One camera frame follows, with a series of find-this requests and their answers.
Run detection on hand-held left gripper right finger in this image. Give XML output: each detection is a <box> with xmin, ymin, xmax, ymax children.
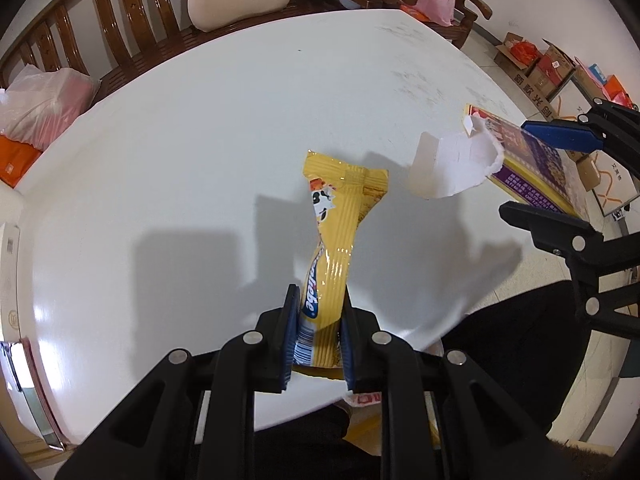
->
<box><xmin>340</xmin><ymin>292</ymin><xmax>576</xmax><ymax>480</ymax></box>

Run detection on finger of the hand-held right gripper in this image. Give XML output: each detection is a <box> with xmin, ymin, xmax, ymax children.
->
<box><xmin>499</xmin><ymin>201</ymin><xmax>640</xmax><ymax>341</ymax></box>
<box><xmin>521</xmin><ymin>99</ymin><xmax>640</xmax><ymax>183</ymax></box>

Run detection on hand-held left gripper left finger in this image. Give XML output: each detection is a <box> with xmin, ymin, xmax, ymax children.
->
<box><xmin>54</xmin><ymin>284</ymin><xmax>302</xmax><ymax>480</ymax></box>

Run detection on purple and yellow torn box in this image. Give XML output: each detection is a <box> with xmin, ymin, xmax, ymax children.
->
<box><xmin>406</xmin><ymin>104</ymin><xmax>596</xmax><ymax>221</ymax></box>

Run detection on yellow snack wrapper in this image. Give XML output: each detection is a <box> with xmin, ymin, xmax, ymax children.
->
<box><xmin>292</xmin><ymin>150</ymin><xmax>390</xmax><ymax>381</ymax></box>

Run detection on small cardboard box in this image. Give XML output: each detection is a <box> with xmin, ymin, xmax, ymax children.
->
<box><xmin>575</xmin><ymin>152</ymin><xmax>603</xmax><ymax>191</ymax></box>

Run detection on printed cardboard box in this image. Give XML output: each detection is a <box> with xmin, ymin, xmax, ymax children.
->
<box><xmin>526</xmin><ymin>40</ymin><xmax>576</xmax><ymax>101</ymax></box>

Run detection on pink and blue box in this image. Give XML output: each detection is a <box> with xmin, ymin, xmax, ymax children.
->
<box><xmin>575</xmin><ymin>60</ymin><xmax>608</xmax><ymax>91</ymax></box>

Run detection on orange-red box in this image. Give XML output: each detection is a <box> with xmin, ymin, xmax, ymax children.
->
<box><xmin>602</xmin><ymin>75</ymin><xmax>640</xmax><ymax>108</ymax></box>

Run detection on white framed board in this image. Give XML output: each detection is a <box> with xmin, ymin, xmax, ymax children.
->
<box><xmin>595</xmin><ymin>150</ymin><xmax>640</xmax><ymax>218</ymax></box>

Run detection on red plastic bag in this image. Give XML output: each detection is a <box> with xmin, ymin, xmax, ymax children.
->
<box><xmin>510</xmin><ymin>41</ymin><xmax>541</xmax><ymax>63</ymax></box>

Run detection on open cardboard box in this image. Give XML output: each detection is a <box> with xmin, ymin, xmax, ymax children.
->
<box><xmin>495</xmin><ymin>32</ymin><xmax>543</xmax><ymax>73</ymax></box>

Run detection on person's black pants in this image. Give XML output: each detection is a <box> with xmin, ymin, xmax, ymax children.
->
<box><xmin>255</xmin><ymin>280</ymin><xmax>616</xmax><ymax>480</ymax></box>

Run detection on white cabinet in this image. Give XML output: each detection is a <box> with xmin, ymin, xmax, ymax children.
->
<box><xmin>0</xmin><ymin>187</ymin><xmax>68</xmax><ymax>453</ymax></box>

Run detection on orange box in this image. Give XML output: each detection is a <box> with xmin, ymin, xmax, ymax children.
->
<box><xmin>0</xmin><ymin>135</ymin><xmax>43</xmax><ymax>188</ymax></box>

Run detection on pink and white plastic bag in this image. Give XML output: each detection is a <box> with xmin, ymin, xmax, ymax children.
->
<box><xmin>0</xmin><ymin>65</ymin><xmax>98</xmax><ymax>151</ymax></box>

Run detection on brown wooden bench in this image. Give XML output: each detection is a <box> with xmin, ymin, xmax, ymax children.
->
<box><xmin>0</xmin><ymin>0</ymin><xmax>301</xmax><ymax>106</ymax></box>

